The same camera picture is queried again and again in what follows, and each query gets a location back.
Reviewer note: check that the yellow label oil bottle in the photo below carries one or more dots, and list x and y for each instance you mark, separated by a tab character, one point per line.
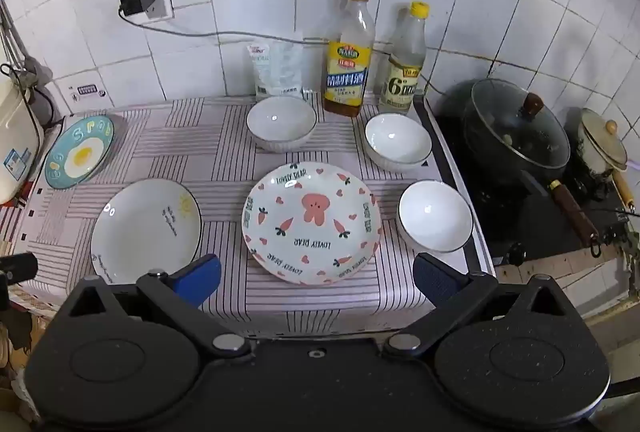
347	72

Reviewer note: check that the white bowl with dark rim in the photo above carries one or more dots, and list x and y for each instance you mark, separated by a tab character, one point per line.
435	214
398	140
281	120

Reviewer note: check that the small white wall label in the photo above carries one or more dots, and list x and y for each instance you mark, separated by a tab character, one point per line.
87	91

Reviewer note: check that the cream enamel pot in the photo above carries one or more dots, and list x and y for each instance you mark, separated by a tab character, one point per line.
592	162

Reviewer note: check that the clear vinegar bottle yellow cap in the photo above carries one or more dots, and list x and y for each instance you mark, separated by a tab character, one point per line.
400	82

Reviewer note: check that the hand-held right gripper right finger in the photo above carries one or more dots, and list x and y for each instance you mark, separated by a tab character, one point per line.
437	282

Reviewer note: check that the white plate with sun print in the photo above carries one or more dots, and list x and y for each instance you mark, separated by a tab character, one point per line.
145	232

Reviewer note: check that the white rice cooker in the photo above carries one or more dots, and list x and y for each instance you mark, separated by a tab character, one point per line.
17	142

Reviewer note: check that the pink rabbit print plate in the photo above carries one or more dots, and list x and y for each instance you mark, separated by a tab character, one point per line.
310	212

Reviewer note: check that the white plastic seasoning bag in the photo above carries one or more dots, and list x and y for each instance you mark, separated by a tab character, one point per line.
275	67

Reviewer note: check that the teal fried egg plate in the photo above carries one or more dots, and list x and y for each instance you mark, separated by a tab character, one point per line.
80	152

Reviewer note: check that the striped pink tablecloth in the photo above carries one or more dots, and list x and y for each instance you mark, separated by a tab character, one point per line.
220	162

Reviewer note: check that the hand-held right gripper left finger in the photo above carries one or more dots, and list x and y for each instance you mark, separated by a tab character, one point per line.
200	279

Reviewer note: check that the glass wok lid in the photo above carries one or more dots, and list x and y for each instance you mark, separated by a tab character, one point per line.
515	127

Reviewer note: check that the black stove top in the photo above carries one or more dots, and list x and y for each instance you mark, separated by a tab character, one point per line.
505	222

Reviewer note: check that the cream pot lid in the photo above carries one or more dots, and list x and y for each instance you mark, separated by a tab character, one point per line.
602	137

